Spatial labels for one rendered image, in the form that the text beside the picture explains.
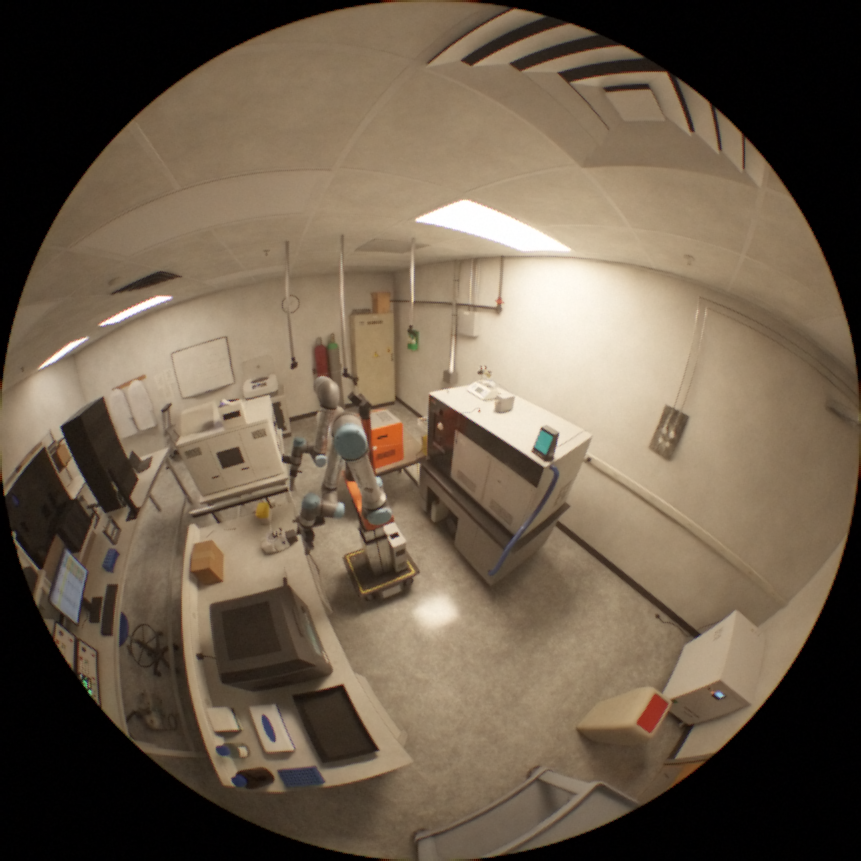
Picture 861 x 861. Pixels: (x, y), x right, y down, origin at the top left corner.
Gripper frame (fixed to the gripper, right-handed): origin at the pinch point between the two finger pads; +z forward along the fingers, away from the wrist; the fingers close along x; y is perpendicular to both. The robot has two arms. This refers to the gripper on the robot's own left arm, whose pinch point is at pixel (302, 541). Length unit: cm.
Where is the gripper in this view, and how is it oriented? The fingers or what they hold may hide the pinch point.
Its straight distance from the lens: 136.8
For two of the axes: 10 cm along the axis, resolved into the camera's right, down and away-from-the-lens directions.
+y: -6.7, -0.6, -7.4
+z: -4.2, 8.5, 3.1
